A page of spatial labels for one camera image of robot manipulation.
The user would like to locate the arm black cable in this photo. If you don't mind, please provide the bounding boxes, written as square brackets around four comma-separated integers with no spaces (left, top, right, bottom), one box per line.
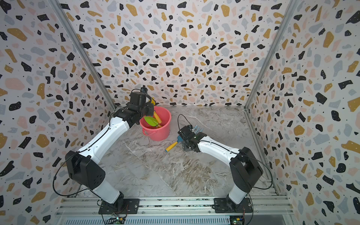
[177,113,273,190]
[52,112,119,197]

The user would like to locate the aluminium back wall rail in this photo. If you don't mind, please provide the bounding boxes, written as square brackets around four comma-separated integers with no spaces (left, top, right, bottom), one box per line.
[115,104,245,109]

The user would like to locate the aluminium right corner post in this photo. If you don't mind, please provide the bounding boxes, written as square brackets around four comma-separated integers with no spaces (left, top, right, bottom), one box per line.
[244,0,299,111]

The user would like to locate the light blue fork white handle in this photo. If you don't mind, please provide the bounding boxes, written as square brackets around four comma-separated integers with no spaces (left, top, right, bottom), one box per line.
[192,125,203,134]

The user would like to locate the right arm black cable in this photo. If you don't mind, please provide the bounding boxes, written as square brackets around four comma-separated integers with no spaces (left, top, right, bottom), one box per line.
[177,113,273,190]

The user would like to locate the green circuit board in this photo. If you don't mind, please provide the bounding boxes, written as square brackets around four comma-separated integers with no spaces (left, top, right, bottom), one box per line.
[229,216,245,225]
[107,213,126,225]

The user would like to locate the green circuit board left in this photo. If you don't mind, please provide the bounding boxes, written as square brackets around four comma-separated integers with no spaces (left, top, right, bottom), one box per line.
[107,213,126,225]

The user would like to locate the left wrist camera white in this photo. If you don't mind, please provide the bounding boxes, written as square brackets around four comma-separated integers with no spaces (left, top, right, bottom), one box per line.
[140,87,148,94]

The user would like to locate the aluminium left corner post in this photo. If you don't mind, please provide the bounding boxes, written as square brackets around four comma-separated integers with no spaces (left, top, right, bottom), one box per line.
[48,0,116,111]

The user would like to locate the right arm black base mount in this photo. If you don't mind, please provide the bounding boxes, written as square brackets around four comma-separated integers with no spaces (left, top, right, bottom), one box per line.
[212,186,253,213]

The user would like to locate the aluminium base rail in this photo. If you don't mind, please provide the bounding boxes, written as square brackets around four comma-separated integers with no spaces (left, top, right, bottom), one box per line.
[55,196,297,225]

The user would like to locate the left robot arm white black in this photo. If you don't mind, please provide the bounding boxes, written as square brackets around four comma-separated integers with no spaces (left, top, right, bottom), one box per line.
[65,87,155,204]

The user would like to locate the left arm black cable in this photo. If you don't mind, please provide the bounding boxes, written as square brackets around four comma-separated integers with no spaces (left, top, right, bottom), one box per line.
[52,112,119,197]

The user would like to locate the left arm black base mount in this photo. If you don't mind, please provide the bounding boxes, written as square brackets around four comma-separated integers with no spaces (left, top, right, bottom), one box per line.
[98,192,140,215]

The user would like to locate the green trowel orange handle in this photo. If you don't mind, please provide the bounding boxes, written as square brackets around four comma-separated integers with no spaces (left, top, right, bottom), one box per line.
[144,116,162,128]

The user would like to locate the aluminium corner post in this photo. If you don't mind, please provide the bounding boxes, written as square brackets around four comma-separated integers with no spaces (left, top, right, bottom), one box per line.
[244,0,299,111]
[48,0,116,111]

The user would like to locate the yellow shovel yellow handle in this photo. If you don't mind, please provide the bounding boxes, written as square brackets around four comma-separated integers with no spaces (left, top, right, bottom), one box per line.
[151,98,162,124]

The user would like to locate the pink plastic bucket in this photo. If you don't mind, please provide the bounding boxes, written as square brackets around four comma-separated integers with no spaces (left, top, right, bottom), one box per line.
[139,106,172,142]

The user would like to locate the green circuit board right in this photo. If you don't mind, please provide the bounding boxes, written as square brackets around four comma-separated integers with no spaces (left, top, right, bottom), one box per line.
[229,216,245,225]

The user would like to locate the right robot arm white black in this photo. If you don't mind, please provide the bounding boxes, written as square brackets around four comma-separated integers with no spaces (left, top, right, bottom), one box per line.
[178,125,263,205]

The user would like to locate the small teal rake yellow handle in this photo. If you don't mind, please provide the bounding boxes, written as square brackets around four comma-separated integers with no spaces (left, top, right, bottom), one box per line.
[166,136,183,152]

